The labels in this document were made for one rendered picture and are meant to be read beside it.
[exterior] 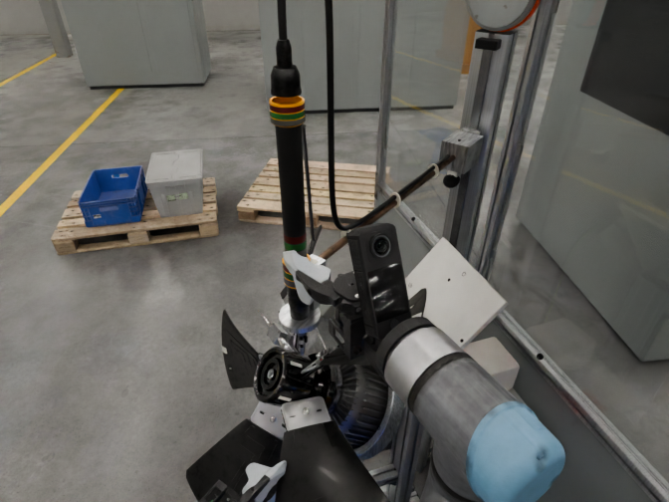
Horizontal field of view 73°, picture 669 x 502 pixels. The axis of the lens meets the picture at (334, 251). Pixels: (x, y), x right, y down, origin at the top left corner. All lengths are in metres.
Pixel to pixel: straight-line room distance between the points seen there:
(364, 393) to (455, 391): 0.65
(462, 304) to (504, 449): 0.70
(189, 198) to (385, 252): 3.32
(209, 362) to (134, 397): 0.41
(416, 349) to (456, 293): 0.65
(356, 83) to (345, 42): 0.52
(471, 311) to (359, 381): 0.29
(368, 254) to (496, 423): 0.18
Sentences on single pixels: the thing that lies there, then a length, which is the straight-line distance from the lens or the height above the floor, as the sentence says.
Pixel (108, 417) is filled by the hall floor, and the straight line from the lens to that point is 2.67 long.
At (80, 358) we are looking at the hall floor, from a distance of 3.02.
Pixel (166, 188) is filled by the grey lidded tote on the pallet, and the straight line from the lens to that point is 3.68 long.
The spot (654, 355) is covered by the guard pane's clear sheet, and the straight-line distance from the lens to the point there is 1.18.
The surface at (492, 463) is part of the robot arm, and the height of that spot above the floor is 1.66.
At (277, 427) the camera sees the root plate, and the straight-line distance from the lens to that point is 1.07.
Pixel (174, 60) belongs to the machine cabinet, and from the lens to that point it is 7.91.
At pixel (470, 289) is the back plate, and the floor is 1.33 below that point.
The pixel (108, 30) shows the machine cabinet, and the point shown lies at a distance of 8.06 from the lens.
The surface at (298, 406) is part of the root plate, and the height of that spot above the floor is 1.19.
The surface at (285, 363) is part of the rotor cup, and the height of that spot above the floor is 1.26.
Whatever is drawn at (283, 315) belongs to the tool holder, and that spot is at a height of 1.46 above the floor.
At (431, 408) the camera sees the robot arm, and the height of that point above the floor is 1.66.
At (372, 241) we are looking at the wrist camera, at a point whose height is 1.74.
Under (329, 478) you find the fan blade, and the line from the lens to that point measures 0.90.
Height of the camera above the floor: 1.98
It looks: 35 degrees down
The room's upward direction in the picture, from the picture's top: straight up
